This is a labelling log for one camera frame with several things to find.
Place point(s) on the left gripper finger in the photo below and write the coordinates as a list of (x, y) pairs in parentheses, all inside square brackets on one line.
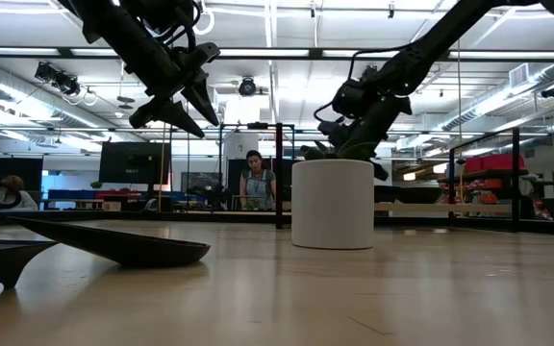
[(202, 98), (166, 111)]

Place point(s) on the black teardrop mini plate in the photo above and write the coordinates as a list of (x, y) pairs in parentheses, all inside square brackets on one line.
[(385, 194), (128, 250)]

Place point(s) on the black leaf-shaped mini plate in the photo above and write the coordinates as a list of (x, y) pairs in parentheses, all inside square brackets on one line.
[(421, 195)]

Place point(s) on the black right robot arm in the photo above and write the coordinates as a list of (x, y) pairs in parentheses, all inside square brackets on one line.
[(431, 41)]

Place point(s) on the black background robot arm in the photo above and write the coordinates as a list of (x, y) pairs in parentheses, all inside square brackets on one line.
[(214, 192)]

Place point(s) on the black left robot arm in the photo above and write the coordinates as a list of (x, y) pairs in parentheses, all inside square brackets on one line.
[(128, 43)]

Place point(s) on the black ceiling disc fixture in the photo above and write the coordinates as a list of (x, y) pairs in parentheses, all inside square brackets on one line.
[(122, 100)]

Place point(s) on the white cylindrical plant pot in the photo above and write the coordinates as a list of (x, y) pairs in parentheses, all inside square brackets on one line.
[(332, 206)]

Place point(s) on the green succulent plant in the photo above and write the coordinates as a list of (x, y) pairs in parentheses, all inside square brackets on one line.
[(315, 154)]

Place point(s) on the black monitor screen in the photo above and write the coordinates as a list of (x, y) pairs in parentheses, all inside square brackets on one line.
[(123, 163)]

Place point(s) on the black partition panel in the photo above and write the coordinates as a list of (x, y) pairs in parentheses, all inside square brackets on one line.
[(29, 165), (234, 165)]

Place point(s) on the small red storage bin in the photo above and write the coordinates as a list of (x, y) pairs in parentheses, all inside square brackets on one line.
[(473, 165)]

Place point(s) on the black storage shelf rack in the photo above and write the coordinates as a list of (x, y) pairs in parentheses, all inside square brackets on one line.
[(479, 174)]

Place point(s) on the person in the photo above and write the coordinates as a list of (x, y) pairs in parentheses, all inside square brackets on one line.
[(15, 197), (258, 185)]

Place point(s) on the large red storage bin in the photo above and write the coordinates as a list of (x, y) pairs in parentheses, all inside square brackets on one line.
[(496, 162)]

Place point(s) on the black ceiling-mounted camera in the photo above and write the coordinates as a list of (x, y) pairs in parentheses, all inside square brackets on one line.
[(65, 84), (552, 91), (247, 87)]

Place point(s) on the silver ventilation duct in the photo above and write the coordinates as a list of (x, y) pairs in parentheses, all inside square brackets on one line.
[(12, 91), (498, 102)]

